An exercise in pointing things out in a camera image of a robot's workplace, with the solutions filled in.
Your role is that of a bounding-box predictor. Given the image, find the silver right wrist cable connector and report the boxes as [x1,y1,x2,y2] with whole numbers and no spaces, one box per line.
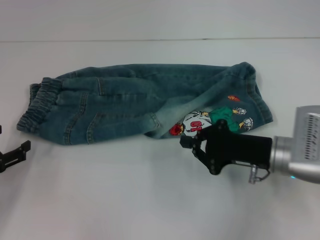
[248,163,271,185]

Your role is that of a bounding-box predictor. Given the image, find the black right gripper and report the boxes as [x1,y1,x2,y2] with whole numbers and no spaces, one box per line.
[179,119,274,176]

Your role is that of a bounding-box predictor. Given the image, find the blue denim shorts with print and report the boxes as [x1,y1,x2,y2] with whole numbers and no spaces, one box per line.
[16,62,274,146]

